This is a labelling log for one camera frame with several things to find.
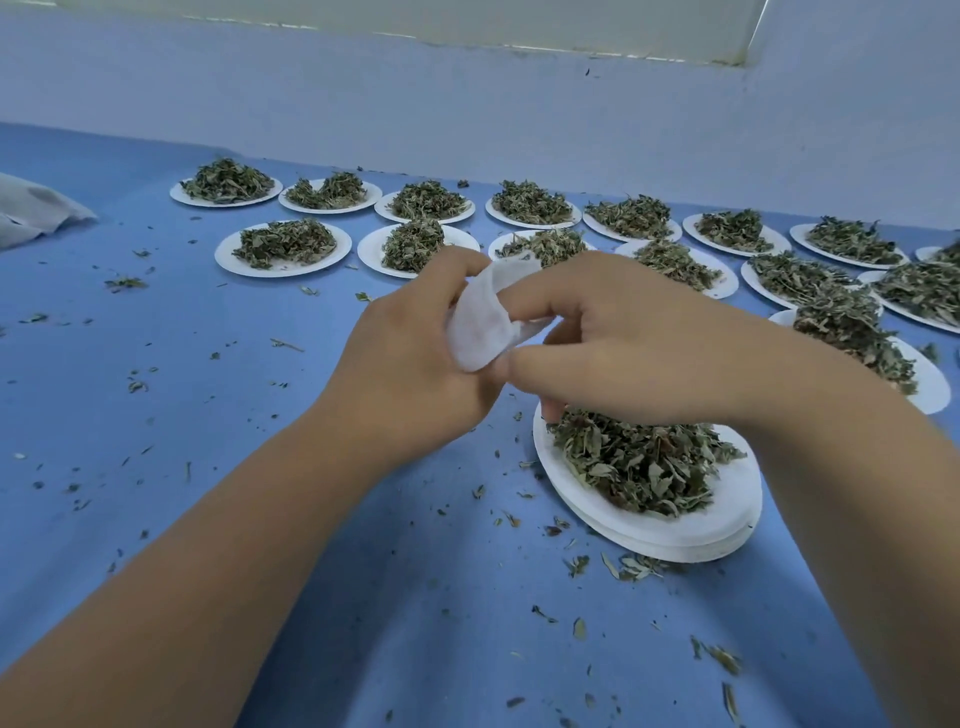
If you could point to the rows of single paper plates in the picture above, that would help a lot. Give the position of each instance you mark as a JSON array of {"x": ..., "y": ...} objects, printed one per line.
[{"x": 229, "y": 259}]

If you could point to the small piles of dried leaves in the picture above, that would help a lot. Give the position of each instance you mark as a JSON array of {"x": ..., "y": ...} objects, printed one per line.
[{"x": 285, "y": 241}]

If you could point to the large heap of dried leaves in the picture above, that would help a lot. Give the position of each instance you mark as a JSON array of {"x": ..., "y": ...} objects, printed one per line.
[{"x": 645, "y": 465}]

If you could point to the person's left forearm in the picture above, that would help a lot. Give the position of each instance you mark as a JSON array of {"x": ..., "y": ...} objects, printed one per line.
[{"x": 195, "y": 570}]

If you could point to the person's right forearm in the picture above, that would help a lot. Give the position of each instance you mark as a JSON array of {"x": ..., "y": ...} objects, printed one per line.
[{"x": 877, "y": 487}]

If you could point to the person's left hand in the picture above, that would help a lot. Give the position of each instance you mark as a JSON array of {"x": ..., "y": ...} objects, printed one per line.
[{"x": 390, "y": 375}]

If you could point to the person's right hand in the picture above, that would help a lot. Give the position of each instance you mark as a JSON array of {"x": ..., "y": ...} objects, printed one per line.
[{"x": 645, "y": 345}]

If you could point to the person's left thumb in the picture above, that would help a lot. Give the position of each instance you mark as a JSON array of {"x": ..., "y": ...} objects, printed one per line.
[{"x": 484, "y": 390}]

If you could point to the blue table cloth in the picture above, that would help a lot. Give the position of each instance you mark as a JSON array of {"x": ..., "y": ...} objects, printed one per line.
[{"x": 225, "y": 427}]

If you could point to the stack of white paper plates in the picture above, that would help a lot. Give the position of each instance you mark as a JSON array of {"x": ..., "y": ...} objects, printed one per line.
[{"x": 720, "y": 510}]

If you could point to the scattered dried leaf crumbs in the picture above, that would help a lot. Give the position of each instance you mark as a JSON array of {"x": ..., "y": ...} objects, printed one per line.
[{"x": 124, "y": 283}]

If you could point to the person's right thumb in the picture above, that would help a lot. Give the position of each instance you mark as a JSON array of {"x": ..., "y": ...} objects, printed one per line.
[{"x": 547, "y": 367}]

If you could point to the white tea bag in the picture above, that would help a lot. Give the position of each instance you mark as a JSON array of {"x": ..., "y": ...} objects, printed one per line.
[{"x": 484, "y": 322}]

